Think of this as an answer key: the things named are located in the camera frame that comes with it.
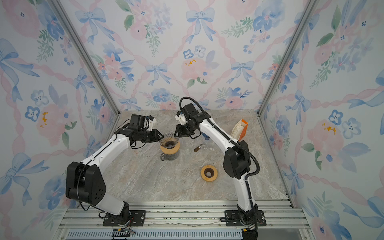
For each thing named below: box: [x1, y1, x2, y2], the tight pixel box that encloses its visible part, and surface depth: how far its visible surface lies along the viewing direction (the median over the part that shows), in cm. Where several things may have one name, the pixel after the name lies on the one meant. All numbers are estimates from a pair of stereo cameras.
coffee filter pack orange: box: [230, 119, 248, 141], surface depth 100 cm
